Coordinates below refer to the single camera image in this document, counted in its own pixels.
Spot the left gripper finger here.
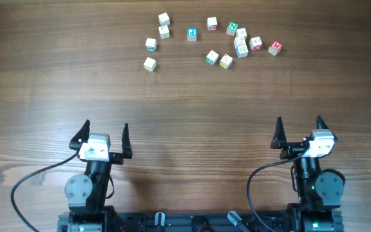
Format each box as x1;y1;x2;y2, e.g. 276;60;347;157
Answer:
121;123;133;159
69;119;90;150

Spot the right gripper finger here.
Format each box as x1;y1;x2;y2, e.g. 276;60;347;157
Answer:
316;115;338;142
271;117;287;149

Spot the wooden block yellow side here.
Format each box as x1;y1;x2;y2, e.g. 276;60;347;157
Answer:
144;57;157;72

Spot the wooden block blue side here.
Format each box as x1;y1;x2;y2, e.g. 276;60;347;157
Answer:
236;44;249;58

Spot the wooden block green side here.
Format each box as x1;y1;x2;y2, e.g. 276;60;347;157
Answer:
146;38;157;52

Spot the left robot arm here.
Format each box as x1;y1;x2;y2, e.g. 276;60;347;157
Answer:
57;121;133;232

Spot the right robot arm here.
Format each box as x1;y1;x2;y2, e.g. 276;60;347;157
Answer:
271;116;346;232

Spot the red M block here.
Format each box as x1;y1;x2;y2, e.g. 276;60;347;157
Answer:
268;41;283;56

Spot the wooden block yellow picture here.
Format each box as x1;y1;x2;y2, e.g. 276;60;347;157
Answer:
220;54;233;69

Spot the wooden block red picture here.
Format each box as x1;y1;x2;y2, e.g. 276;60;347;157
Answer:
249;37;263;51

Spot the wooden block green picture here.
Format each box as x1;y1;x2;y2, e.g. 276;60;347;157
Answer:
234;36;246;49

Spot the wooden block teal side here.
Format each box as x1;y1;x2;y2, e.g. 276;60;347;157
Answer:
206;50;219;66

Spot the green N block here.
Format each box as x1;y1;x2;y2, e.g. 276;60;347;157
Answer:
226;21;238;36

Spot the blue P block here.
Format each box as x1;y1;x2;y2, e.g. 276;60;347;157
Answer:
187;28;197;41

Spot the plain wooden block top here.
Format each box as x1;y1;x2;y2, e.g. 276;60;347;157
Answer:
158;12;171;26

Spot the wooden block red side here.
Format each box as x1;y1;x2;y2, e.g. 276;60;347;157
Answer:
207;17;218;31

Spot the left black cable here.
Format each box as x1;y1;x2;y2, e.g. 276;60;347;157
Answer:
10;151;81;232

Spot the black cable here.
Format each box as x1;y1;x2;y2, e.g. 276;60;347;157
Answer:
246;146;310;232
10;151;81;232

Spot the right black cable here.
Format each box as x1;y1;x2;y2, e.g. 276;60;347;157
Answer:
246;146;310;232

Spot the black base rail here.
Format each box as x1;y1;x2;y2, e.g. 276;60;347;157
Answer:
57;211;345;232

